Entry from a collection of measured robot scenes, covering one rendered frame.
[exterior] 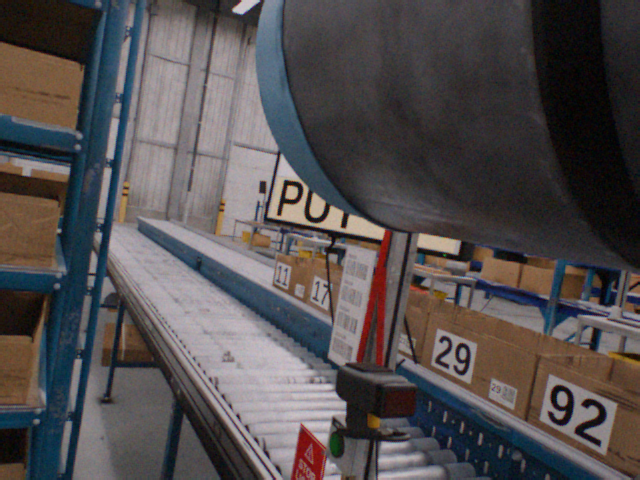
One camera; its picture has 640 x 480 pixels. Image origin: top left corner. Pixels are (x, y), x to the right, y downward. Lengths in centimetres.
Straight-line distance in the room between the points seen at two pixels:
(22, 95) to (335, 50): 70
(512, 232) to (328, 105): 8
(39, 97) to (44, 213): 16
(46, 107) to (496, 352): 113
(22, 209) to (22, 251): 6
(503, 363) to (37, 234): 107
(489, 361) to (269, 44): 128
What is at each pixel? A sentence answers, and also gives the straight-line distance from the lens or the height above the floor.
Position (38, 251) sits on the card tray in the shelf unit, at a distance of 86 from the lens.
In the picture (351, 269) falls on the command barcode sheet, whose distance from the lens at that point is 86.
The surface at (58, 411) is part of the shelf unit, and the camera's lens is 88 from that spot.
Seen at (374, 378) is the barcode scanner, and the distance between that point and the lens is 70.
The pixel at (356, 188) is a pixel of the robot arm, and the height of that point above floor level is 130.
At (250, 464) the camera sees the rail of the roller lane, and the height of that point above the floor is 73.
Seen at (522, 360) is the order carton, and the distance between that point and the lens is 138.
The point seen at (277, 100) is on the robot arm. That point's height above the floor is 133.
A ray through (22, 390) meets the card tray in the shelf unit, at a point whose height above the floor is 96.
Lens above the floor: 129
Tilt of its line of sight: 3 degrees down
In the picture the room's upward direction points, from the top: 10 degrees clockwise
